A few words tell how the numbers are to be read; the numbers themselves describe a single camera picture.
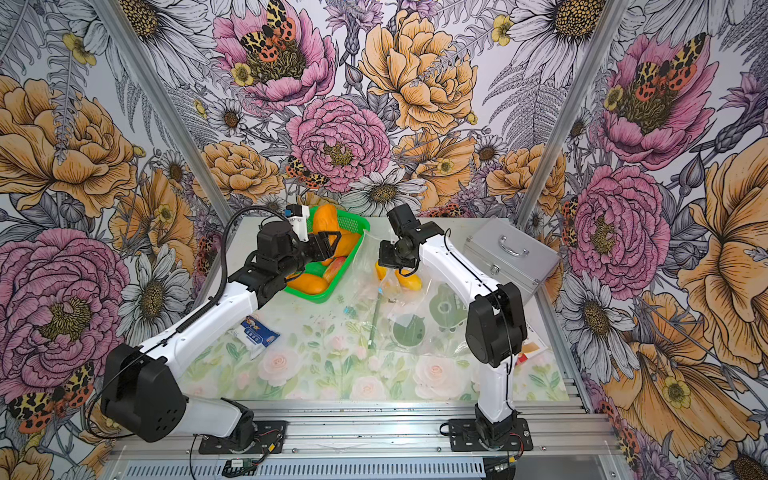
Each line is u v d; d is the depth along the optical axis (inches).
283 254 24.8
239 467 28.7
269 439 28.9
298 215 27.8
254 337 34.3
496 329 19.5
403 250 26.8
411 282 39.1
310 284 37.1
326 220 30.7
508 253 36.3
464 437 28.8
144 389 16.1
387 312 38.1
